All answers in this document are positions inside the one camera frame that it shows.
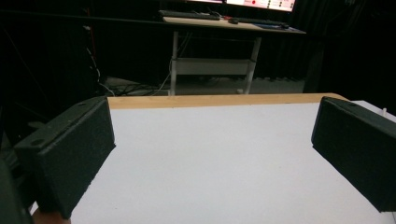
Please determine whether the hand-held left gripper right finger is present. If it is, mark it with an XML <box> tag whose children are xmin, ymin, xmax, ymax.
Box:
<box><xmin>311</xmin><ymin>96</ymin><xmax>396</xmax><ymax>213</ymax></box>

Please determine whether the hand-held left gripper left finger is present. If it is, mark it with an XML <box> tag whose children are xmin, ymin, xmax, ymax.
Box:
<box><xmin>13</xmin><ymin>95</ymin><xmax>117</xmax><ymax>220</ymax></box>

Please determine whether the black keyboard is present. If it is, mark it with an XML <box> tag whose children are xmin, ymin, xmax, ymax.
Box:
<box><xmin>158</xmin><ymin>9</ymin><xmax>221</xmax><ymax>21</ymax></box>
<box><xmin>237</xmin><ymin>17</ymin><xmax>290</xmax><ymax>29</ymax></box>

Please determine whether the white-legged wooden desk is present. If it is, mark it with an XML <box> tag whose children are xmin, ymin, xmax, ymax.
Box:
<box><xmin>162</xmin><ymin>16</ymin><xmax>307</xmax><ymax>96</ymax></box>

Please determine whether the computer monitor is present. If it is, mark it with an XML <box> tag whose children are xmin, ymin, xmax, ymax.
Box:
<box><xmin>186</xmin><ymin>0</ymin><xmax>297</xmax><ymax>13</ymax></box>

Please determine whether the white cable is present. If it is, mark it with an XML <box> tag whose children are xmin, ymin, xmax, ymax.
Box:
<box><xmin>83</xmin><ymin>25</ymin><xmax>116</xmax><ymax>97</ymax></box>

